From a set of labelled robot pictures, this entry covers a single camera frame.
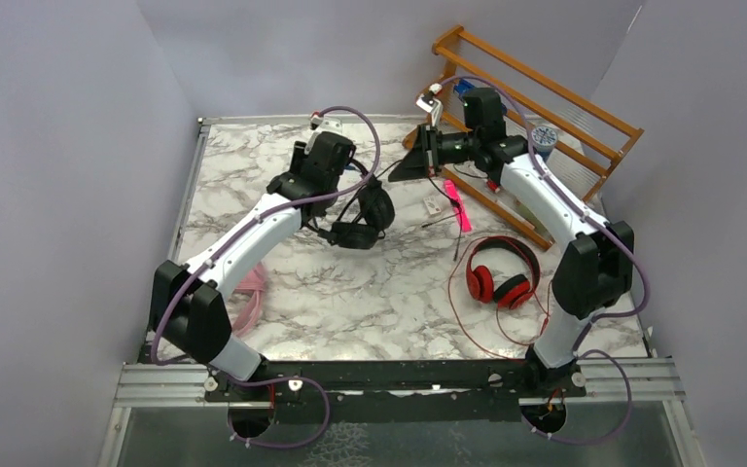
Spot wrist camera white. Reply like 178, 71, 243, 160
415, 83, 444, 128
304, 112, 344, 154

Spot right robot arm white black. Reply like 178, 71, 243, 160
388, 84, 634, 396

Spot red black headphones with cable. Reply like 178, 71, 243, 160
447, 235, 551, 360

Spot blue white round container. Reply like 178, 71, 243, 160
530, 126, 559, 162

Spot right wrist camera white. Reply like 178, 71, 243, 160
415, 83, 444, 128

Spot pink highlighter marker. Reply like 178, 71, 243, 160
444, 180, 472, 233

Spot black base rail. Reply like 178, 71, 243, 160
204, 359, 586, 425

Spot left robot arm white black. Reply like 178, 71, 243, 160
151, 131, 356, 400

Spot small white card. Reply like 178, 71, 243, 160
422, 197, 444, 217

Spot orange wooden rack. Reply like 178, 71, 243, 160
403, 25, 645, 252

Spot blue black tool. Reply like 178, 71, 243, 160
452, 79, 475, 101

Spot black blue headphones with cable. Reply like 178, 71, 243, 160
304, 175, 395, 250

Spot pink headphones with cable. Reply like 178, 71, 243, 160
231, 263, 267, 337

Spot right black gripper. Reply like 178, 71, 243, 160
388, 125, 480, 183

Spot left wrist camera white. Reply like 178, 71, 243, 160
304, 112, 344, 154

